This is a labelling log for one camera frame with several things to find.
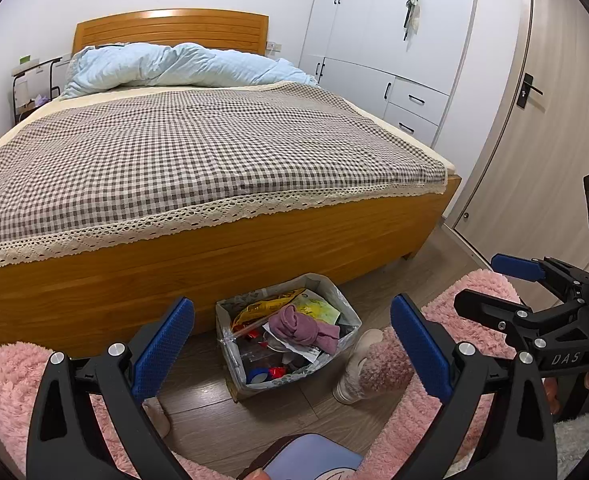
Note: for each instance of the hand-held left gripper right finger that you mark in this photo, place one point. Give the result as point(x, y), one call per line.
point(419, 345)

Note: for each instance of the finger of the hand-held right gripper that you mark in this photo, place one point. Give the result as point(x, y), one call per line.
point(516, 267)
point(489, 307)

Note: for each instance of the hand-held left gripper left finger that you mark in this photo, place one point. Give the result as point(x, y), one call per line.
point(167, 345)

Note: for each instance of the bin with leaf print bag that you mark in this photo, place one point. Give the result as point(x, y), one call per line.
point(229, 310)

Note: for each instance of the yellow snack bag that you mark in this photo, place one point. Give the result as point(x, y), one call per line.
point(259, 310)

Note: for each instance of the green fruit print pouch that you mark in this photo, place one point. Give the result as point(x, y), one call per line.
point(319, 307)

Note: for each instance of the purple towel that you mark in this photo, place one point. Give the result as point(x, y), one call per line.
point(299, 330)

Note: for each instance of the person's right leg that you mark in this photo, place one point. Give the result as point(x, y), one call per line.
point(474, 290)

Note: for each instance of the person's right foot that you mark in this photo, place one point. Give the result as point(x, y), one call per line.
point(359, 360)

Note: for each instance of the beige slipper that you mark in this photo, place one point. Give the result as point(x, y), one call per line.
point(157, 417)

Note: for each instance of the wooden bed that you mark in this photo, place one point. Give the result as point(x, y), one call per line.
point(174, 270)

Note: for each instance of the beige door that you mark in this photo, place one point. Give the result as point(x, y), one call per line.
point(549, 160)

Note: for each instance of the light blue printed top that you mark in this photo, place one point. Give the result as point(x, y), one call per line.
point(314, 460)

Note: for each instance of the hanging white bag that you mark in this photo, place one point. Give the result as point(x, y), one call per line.
point(414, 17)

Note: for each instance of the small purple item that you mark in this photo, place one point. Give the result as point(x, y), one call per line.
point(42, 100)

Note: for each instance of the light blue duvet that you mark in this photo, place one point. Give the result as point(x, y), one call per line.
point(174, 65)

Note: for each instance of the white wardrobe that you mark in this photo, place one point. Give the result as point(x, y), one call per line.
point(374, 20)

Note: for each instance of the black frame bedside rack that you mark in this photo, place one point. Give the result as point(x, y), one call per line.
point(34, 69)

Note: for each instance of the wall socket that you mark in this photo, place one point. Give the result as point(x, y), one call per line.
point(273, 47)

